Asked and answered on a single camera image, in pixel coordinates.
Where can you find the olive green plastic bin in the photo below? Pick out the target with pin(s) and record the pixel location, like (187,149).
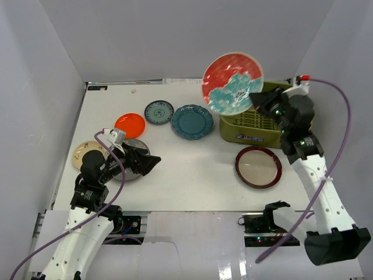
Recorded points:
(250,128)

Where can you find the teal scalloped plate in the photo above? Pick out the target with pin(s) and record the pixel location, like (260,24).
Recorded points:
(192,122)

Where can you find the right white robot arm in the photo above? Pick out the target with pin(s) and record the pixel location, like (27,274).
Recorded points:
(335,237)

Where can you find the white papers at back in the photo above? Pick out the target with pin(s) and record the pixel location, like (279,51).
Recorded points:
(193,81)

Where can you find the small blue patterned plate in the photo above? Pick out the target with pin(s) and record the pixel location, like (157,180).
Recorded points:
(159,112)

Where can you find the grey deer plate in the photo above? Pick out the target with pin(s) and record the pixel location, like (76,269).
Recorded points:
(140,146)

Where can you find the cream floral plate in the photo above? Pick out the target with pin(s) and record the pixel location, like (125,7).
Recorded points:
(82,149)

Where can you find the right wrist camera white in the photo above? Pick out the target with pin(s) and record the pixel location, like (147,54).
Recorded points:
(300,86)

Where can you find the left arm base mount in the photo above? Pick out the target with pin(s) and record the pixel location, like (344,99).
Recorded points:
(126,232)

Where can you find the dark red rimmed plate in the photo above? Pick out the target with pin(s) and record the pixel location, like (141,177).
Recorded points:
(258,167)

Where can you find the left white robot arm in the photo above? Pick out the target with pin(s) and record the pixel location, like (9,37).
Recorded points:
(90,218)

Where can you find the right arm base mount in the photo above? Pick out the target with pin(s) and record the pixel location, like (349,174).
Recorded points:
(260,229)

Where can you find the orange plate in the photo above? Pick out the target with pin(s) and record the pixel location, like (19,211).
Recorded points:
(132,124)

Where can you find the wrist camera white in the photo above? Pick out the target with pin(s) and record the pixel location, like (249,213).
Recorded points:
(300,86)
(115,137)

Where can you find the red teal wave plate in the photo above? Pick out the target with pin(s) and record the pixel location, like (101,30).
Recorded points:
(228,81)

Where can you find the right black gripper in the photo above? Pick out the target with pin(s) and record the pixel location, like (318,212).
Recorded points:
(261,99)

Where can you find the black label sticker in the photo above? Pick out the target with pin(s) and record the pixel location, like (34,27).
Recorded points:
(97,88)

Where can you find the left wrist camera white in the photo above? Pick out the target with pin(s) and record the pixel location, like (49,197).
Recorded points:
(115,137)

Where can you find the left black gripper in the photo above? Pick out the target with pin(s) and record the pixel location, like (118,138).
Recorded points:
(135,157)

